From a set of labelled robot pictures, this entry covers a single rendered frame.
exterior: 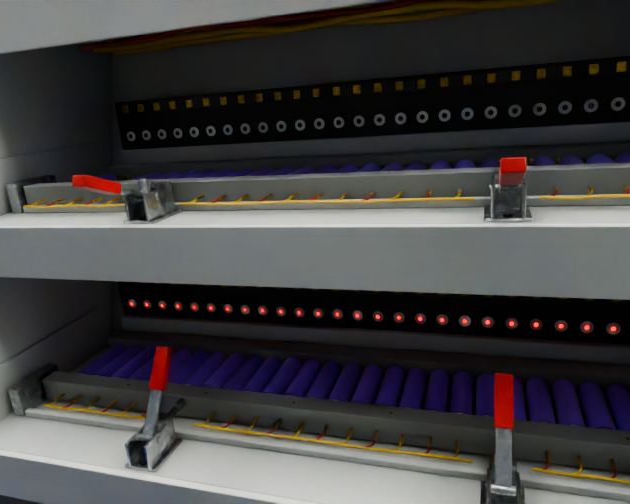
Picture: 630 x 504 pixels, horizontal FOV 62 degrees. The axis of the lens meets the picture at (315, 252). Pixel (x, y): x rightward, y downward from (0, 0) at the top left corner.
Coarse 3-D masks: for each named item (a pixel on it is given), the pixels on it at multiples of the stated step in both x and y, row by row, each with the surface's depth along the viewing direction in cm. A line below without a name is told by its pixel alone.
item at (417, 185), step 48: (48, 192) 48; (96, 192) 47; (192, 192) 44; (240, 192) 42; (288, 192) 41; (336, 192) 40; (384, 192) 39; (432, 192) 38; (480, 192) 37; (528, 192) 36; (576, 192) 35; (624, 192) 34
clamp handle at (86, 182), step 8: (80, 176) 34; (88, 176) 34; (72, 184) 35; (80, 184) 34; (88, 184) 34; (96, 184) 35; (104, 184) 36; (112, 184) 37; (120, 184) 37; (144, 184) 41; (104, 192) 37; (112, 192) 37; (120, 192) 37; (128, 192) 38; (136, 192) 39; (144, 192) 40
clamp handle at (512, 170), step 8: (504, 160) 26; (512, 160) 26; (520, 160) 26; (504, 168) 26; (512, 168) 26; (520, 168) 26; (504, 176) 27; (512, 176) 27; (520, 176) 27; (504, 184) 29; (512, 184) 29
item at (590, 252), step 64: (512, 128) 47; (576, 128) 46; (0, 192) 49; (0, 256) 45; (64, 256) 43; (128, 256) 41; (192, 256) 39; (256, 256) 37; (320, 256) 36; (384, 256) 34; (448, 256) 33; (512, 256) 32; (576, 256) 31
